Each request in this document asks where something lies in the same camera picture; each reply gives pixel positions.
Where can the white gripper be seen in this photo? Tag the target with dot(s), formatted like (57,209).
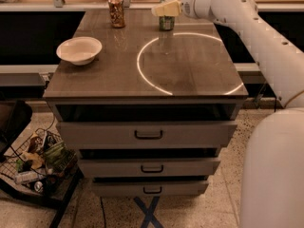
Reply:
(187,6)

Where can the grey drawer cabinet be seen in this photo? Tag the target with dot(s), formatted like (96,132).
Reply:
(145,75)

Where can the white paper bowl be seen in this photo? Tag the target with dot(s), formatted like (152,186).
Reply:
(79,51)

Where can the green snack bag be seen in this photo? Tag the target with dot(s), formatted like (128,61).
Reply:
(56,155)

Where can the middle grey drawer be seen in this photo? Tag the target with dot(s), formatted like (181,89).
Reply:
(130,168)

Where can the brown orange soda can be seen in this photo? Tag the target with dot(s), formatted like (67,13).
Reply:
(116,11)

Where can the bottom grey drawer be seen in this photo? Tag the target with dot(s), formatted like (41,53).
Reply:
(153,188)

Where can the green soda can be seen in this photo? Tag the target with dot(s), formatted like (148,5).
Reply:
(166,23)

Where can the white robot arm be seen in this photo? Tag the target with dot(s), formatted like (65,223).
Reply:
(272,187)

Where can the top grey drawer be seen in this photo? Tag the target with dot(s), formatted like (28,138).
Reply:
(146,135)

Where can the black wire basket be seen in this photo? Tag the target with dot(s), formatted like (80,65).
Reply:
(29,156)

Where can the clear plastic bottle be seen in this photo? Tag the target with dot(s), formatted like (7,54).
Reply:
(29,176)

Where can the grey drawer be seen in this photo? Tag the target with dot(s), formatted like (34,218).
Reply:
(130,168)
(146,135)
(153,188)

